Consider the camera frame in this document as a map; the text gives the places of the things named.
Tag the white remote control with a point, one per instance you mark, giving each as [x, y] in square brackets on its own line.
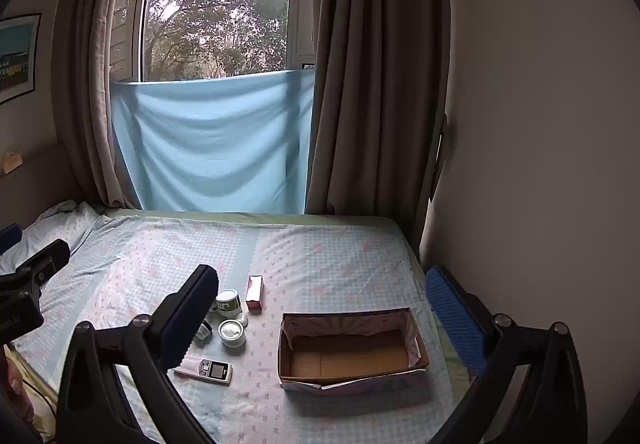
[212, 369]

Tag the light blue hanging cloth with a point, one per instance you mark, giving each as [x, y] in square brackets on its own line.
[210, 144]

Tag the small white jar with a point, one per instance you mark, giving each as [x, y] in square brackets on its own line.
[205, 330]

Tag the brown curtain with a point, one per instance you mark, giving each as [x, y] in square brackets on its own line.
[95, 124]
[370, 74]

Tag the jar with pale green lid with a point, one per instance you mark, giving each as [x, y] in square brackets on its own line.
[233, 334]

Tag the checked pillow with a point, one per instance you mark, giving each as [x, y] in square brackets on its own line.
[55, 229]

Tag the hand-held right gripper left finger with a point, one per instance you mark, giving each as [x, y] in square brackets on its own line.
[187, 319]

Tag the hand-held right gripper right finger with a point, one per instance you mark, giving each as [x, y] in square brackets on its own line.
[455, 319]

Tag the patterned cardboard box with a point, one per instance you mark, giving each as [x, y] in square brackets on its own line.
[345, 359]

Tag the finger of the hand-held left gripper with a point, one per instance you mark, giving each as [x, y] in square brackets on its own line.
[10, 236]
[47, 261]

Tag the white earbuds case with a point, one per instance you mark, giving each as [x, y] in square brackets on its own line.
[244, 319]

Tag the white-lid jar with dark label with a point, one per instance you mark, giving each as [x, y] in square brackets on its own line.
[227, 304]

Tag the wall switch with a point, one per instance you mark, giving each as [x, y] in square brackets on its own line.
[11, 163]

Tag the framed wall poster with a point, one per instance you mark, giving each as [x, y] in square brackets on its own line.
[17, 54]

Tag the small red carton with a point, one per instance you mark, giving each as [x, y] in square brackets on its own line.
[255, 294]

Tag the green mattress sheet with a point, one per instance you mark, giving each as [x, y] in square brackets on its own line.
[300, 216]

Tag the floral checked bed sheet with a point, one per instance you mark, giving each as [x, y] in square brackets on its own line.
[325, 274]

